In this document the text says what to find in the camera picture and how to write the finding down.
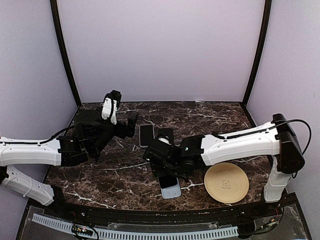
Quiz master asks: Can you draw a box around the lilac phone case with ring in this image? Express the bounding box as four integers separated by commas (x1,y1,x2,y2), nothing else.
139,124,155,148

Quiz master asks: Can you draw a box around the silver edged phone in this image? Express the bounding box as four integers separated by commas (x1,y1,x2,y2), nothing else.
158,175,179,189

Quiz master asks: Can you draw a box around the light blue phone case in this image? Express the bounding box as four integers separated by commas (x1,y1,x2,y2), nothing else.
160,182,182,199

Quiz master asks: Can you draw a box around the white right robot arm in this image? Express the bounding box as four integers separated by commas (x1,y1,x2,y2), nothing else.
143,113,305,217

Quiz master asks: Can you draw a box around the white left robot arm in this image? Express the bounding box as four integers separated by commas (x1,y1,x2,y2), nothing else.
0,109,138,218

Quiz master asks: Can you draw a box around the beige round plate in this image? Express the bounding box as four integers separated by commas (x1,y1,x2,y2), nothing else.
204,162,250,204

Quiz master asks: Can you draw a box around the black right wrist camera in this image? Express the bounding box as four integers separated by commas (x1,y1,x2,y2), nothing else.
142,135,180,167

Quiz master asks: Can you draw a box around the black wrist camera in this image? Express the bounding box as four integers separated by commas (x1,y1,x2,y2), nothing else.
101,90,122,125
142,135,180,167

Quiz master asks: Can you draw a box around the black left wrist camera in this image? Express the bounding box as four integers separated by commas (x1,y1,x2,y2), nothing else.
101,90,122,125

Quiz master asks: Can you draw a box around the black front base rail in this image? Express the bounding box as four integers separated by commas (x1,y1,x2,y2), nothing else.
29,192,298,228

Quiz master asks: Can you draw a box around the white cable duct strip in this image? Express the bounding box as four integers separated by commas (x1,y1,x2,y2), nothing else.
31,213,239,240

